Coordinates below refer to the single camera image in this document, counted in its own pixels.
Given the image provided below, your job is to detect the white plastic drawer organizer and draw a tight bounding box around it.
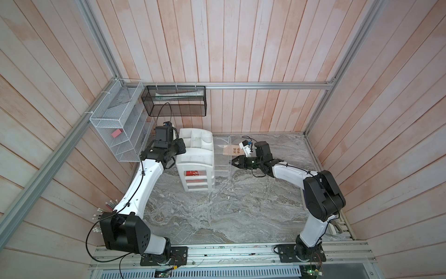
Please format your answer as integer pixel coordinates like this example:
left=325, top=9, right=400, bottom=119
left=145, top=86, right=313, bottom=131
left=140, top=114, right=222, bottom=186
left=176, top=128, right=215, bottom=192

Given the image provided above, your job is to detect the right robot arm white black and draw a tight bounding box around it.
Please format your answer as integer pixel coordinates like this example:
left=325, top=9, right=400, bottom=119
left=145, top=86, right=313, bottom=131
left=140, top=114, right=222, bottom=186
left=231, top=139, right=346, bottom=262

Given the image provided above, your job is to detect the pink cup with pencils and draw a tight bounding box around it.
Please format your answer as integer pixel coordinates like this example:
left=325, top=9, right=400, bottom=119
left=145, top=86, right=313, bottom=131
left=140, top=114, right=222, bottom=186
left=92, top=199, right=119, bottom=235

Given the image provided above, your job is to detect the horizontal aluminium frame bar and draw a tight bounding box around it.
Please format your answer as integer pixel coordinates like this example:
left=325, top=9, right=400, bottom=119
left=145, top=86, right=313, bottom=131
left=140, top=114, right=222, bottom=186
left=141, top=81, right=335, bottom=90

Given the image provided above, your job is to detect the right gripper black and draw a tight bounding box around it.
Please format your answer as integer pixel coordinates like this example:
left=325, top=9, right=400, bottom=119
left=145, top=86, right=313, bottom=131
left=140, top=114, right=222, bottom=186
left=228, top=156, right=263, bottom=170

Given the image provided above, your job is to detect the clear plastic drawer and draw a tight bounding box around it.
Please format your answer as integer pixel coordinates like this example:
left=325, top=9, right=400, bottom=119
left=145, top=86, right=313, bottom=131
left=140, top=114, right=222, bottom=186
left=213, top=136, right=232, bottom=178

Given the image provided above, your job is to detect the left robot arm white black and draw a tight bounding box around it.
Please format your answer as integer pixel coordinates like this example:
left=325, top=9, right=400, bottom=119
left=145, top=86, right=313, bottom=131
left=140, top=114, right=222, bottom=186
left=99, top=122, right=186, bottom=258

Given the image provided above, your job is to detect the white wire mesh shelf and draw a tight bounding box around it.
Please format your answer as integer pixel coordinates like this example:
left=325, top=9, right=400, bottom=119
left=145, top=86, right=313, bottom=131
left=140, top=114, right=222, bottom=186
left=90, top=79, right=153, bottom=162

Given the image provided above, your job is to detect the red postcard in drawer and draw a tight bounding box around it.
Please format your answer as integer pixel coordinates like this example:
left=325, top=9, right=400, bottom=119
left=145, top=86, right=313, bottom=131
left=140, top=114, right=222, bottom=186
left=185, top=170, right=200, bottom=176

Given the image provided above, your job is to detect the black wire mesh basket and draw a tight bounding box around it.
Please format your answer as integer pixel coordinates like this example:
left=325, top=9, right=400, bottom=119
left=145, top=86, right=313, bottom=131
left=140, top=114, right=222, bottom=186
left=141, top=85, right=207, bottom=117

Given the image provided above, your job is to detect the white stapler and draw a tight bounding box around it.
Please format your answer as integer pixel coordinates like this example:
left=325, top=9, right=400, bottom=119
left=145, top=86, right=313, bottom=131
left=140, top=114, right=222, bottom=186
left=328, top=223, right=344, bottom=236

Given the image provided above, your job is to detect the left aluminium frame bar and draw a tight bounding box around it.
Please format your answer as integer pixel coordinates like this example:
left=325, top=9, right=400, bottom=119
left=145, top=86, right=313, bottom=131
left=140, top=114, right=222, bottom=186
left=1, top=77, right=118, bottom=249

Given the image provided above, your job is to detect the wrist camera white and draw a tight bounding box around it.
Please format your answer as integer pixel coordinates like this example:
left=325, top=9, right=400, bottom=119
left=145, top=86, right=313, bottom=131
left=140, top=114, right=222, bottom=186
left=163, top=122, right=174, bottom=128
left=239, top=140, right=253, bottom=157

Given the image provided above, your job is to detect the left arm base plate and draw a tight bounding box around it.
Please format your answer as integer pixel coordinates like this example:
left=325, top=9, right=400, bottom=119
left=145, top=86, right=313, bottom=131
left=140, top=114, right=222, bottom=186
left=140, top=246, right=188, bottom=267

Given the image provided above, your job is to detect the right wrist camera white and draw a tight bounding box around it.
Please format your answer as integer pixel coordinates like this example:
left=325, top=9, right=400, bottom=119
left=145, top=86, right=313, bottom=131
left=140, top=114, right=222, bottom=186
left=239, top=140, right=253, bottom=157

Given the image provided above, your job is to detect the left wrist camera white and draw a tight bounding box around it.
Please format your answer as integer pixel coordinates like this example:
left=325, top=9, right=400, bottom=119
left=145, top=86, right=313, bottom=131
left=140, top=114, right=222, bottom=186
left=163, top=122, right=174, bottom=128

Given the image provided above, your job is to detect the pink eraser block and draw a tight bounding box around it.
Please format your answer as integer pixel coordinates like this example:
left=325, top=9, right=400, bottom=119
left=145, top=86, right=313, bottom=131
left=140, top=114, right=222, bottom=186
left=111, top=129, right=123, bottom=138

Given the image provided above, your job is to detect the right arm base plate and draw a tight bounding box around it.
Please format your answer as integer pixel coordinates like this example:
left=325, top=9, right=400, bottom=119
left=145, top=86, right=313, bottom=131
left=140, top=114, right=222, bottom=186
left=273, top=243, right=326, bottom=263

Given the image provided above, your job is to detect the aluminium mounting rail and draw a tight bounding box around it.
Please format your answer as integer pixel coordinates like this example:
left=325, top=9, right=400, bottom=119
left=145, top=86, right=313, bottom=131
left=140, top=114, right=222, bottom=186
left=88, top=239, right=377, bottom=271

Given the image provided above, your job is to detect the beige postcard red text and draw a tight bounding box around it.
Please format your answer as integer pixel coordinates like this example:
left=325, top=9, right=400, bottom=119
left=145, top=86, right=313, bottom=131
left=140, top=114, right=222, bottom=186
left=223, top=145, right=245, bottom=156

